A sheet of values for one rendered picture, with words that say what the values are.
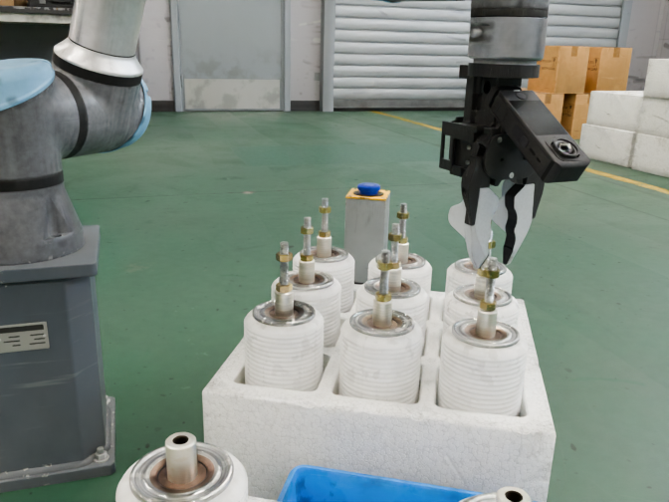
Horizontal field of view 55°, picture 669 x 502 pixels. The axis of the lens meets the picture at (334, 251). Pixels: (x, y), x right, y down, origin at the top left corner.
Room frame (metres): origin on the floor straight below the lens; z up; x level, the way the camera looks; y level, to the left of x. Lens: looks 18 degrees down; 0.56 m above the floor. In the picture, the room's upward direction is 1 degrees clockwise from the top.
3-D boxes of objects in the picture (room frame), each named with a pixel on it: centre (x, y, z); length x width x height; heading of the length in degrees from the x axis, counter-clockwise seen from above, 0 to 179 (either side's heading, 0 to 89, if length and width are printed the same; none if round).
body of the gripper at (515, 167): (0.69, -0.16, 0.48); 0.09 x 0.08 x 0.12; 25
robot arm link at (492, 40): (0.68, -0.17, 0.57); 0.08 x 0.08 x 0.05
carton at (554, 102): (4.48, -1.33, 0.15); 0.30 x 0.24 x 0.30; 17
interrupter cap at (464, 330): (0.67, -0.17, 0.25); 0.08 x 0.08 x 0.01
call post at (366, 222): (1.11, -0.06, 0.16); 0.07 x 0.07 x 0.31; 80
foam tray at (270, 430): (0.81, -0.08, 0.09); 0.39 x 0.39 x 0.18; 80
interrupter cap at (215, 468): (0.41, 0.11, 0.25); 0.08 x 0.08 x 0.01
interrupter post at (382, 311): (0.69, -0.06, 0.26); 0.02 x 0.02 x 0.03
